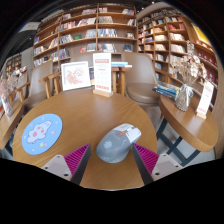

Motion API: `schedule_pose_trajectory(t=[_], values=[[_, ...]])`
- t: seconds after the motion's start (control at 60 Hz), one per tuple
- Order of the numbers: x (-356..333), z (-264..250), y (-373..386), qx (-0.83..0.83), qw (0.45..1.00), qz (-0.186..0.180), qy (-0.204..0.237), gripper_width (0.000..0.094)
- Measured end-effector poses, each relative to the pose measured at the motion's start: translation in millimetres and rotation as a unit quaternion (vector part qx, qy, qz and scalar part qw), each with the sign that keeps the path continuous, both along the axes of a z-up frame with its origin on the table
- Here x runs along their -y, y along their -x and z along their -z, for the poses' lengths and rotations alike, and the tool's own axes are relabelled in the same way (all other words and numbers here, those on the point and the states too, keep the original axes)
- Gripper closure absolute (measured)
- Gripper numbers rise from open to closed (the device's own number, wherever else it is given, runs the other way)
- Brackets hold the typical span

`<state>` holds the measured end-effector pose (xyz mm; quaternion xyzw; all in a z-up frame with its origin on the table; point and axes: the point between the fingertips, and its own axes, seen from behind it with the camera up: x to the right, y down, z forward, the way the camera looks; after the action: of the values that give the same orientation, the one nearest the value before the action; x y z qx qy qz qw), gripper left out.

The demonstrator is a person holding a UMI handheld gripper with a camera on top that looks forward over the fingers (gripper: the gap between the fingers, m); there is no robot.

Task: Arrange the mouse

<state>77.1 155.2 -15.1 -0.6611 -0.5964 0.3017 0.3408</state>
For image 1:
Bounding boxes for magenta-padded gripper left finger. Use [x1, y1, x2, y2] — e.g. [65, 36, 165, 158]
[40, 143, 92, 186]

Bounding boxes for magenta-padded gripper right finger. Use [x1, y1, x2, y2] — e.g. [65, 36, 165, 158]
[131, 143, 184, 186]

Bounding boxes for grey computer mouse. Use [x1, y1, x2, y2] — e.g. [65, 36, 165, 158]
[95, 123, 142, 164]

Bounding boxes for round blue mouse pad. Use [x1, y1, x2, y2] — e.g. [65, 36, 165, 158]
[21, 113, 64, 156]

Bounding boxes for round wooden side table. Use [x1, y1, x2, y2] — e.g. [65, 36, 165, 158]
[0, 100, 25, 158]
[155, 94, 219, 168]

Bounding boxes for glass vase with dried flowers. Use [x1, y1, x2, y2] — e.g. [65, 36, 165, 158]
[0, 66, 28, 118]
[169, 40, 208, 113]

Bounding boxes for white framed floral picture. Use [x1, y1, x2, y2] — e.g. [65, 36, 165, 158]
[60, 60, 92, 92]

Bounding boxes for white sign with wooden base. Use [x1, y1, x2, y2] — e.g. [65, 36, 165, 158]
[92, 52, 114, 98]
[195, 80, 215, 120]

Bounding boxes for dark standing book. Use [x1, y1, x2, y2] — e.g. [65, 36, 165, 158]
[88, 65, 95, 86]

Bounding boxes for brown padded wooden armchair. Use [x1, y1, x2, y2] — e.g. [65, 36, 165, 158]
[8, 61, 56, 113]
[38, 51, 132, 99]
[120, 51, 168, 108]

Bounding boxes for stack of pale blue books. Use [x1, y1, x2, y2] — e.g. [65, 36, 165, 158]
[110, 61, 133, 69]

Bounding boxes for small distant wooden bookshelf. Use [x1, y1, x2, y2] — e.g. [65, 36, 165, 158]
[3, 54, 23, 76]

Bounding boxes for curved wooden bookshelf unit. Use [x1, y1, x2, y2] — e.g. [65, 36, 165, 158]
[136, 6, 219, 111]

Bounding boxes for wide wooden bookshelf unit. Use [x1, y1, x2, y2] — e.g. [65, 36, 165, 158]
[32, 3, 138, 68]

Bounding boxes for white ceiling air vent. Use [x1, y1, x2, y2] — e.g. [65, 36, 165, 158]
[18, 21, 41, 33]

